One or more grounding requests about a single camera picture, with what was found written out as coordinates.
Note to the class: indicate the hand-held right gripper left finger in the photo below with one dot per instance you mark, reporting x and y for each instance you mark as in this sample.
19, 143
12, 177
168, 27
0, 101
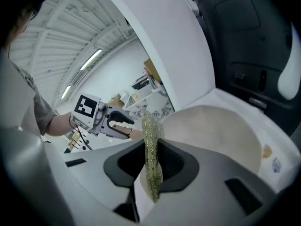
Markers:
98, 173

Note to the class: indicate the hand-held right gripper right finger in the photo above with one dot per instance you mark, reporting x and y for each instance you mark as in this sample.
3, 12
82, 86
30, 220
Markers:
207, 196

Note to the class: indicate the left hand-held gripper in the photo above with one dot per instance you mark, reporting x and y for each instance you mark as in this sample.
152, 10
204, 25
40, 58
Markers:
85, 108

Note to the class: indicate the yellow-green glitter scrubber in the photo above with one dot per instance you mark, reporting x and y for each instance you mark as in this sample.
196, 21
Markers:
151, 145

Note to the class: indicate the beige pan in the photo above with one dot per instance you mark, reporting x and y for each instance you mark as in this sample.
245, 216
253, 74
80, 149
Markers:
211, 135

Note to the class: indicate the person's left forearm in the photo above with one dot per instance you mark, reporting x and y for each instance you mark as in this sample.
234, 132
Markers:
58, 125

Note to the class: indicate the person's left hand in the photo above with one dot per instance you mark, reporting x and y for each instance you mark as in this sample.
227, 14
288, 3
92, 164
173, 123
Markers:
135, 133

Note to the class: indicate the long ceiling light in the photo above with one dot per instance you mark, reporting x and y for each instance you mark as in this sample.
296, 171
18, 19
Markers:
66, 92
91, 59

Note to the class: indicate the small cardboard box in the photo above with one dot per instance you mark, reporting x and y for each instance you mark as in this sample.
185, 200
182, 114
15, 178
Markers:
116, 101

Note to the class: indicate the marble-pattern counter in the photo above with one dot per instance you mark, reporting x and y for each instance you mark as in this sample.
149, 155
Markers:
150, 109

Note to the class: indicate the person's grey shirt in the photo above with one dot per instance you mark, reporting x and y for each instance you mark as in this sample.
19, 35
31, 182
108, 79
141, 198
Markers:
21, 98

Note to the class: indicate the brown cardboard box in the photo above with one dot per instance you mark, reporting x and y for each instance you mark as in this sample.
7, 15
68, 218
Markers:
152, 70

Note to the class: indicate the black appliance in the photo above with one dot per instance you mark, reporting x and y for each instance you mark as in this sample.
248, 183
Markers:
244, 46

